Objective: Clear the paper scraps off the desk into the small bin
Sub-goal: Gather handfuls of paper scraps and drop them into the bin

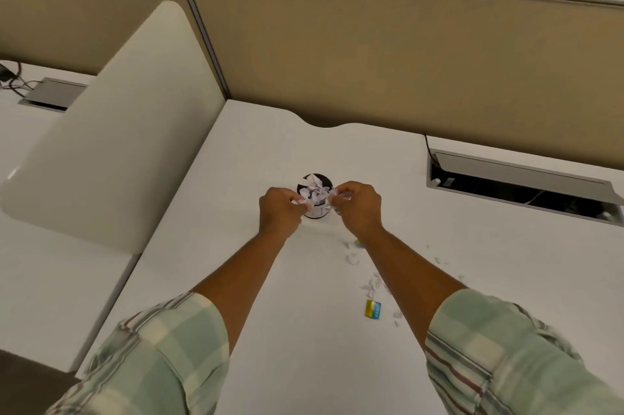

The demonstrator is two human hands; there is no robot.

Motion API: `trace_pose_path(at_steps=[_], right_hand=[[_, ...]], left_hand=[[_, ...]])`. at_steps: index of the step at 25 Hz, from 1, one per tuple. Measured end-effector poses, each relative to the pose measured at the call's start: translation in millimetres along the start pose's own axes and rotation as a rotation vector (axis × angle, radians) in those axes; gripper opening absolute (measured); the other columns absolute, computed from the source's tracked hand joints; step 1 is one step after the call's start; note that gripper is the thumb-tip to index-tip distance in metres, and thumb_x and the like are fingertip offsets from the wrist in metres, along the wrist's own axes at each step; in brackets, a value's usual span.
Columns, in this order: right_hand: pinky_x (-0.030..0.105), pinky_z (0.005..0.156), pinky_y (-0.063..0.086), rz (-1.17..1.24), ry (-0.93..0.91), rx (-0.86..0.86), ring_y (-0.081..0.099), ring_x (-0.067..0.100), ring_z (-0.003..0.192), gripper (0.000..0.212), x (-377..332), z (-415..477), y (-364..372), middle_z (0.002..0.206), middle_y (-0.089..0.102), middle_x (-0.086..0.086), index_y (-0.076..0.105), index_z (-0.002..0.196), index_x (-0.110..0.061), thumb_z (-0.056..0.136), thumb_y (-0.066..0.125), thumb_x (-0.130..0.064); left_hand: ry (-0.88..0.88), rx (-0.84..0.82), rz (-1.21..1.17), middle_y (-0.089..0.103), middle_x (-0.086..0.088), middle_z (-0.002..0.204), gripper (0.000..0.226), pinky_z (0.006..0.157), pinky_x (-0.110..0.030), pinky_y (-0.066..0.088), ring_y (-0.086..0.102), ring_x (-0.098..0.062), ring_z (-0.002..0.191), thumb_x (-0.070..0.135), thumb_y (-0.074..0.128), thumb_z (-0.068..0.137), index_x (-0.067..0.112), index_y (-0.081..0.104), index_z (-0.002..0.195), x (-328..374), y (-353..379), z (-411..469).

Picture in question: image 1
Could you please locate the person's right hand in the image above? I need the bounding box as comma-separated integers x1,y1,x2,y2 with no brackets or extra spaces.
330,180,384,238

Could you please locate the person's left hand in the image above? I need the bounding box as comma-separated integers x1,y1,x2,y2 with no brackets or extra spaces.
258,187,313,241

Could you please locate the white paper cup black inside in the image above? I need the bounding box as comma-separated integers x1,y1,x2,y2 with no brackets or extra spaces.
296,173,337,221

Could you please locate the person's left forearm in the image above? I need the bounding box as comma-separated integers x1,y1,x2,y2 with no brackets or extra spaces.
190,227,289,355

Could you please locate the person's right forearm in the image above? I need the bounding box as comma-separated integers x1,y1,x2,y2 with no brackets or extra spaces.
354,224,469,350

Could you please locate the beige partition panel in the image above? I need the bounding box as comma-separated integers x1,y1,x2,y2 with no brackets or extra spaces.
0,0,215,77
180,0,624,171

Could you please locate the white side divider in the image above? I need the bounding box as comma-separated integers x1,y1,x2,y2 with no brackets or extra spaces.
0,0,228,254

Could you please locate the green plaid shirt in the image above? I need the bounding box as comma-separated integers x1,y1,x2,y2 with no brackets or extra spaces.
46,288,624,415

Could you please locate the grey desk cable box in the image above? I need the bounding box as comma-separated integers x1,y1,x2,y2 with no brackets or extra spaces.
425,149,624,228
18,77,88,112

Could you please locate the black cable tangle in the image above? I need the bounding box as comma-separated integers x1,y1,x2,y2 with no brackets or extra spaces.
0,60,42,91

